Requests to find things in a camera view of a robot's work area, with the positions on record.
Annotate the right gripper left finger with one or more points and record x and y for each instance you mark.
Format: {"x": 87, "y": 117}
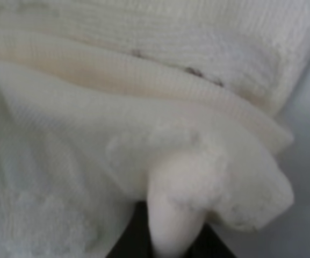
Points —
{"x": 135, "y": 241}

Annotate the cream white towel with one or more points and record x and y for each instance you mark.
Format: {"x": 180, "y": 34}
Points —
{"x": 104, "y": 104}

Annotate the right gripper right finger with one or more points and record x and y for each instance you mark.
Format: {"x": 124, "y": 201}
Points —
{"x": 209, "y": 245}

